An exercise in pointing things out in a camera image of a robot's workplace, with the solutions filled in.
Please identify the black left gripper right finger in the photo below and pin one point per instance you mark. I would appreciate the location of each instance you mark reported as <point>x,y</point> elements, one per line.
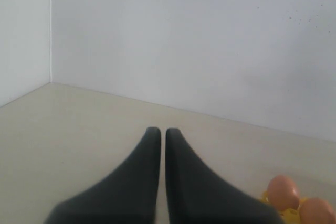
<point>196,194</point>

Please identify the brown egg packed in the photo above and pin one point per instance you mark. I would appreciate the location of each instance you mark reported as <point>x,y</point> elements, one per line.
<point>282,193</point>
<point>316,210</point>

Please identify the yellow plastic egg tray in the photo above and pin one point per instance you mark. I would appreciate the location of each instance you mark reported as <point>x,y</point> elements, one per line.
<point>289,216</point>

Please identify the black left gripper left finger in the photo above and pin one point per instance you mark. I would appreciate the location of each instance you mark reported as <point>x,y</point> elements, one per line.
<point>127,195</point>

